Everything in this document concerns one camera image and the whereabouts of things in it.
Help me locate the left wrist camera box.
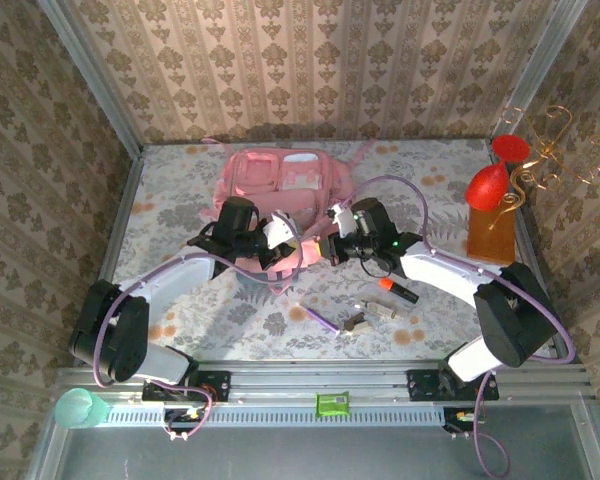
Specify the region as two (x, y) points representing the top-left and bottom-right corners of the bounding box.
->
(262, 211), (301, 251)

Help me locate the teal plastic cup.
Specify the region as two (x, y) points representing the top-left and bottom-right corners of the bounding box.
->
(53, 388), (112, 430)

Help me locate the gold wire ornament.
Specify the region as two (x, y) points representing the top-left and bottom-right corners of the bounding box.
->
(489, 104), (600, 231)

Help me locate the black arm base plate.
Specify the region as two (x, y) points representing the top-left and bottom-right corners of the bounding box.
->
(406, 368), (500, 403)
(142, 369), (231, 404)

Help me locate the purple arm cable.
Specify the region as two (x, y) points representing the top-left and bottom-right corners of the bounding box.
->
(93, 209), (306, 444)
(347, 174), (578, 479)

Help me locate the aluminium side rail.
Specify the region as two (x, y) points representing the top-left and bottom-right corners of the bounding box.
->
(73, 147), (146, 366)
(489, 139), (581, 364)

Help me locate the purple pen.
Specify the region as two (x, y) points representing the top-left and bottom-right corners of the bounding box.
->
(299, 302), (342, 335)

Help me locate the green packet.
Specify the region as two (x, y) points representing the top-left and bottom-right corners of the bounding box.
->
(314, 390), (351, 419)

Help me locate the aluminium corner post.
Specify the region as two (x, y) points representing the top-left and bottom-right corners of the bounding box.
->
(489, 0), (589, 139)
(37, 0), (145, 157)

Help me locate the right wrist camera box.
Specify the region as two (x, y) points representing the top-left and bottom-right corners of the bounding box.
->
(327, 202), (356, 239)

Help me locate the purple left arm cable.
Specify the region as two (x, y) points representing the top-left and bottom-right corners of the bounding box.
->
(93, 209), (306, 444)

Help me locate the black and beige clip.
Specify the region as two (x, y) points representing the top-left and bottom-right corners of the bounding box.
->
(338, 310), (371, 337)

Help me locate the pink backpack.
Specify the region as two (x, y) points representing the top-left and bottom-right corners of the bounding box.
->
(199, 138), (381, 296)

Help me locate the orange and black highlighter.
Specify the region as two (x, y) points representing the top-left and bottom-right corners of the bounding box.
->
(378, 276), (420, 305)

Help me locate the aluminium front rail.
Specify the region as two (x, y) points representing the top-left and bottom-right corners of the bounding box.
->
(57, 359), (594, 401)

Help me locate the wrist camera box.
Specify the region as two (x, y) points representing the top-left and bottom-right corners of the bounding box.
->
(327, 202), (356, 239)
(262, 211), (301, 251)

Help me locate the red wine glass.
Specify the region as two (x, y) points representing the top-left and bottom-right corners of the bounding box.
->
(463, 134), (531, 211)

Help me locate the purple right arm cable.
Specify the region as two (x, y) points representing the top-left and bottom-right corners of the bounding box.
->
(347, 174), (578, 479)

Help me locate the orange wooden block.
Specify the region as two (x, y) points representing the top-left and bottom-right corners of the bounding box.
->
(465, 197), (517, 266)

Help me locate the white slotted cable duct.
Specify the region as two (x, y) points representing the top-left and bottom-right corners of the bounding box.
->
(99, 402), (446, 427)

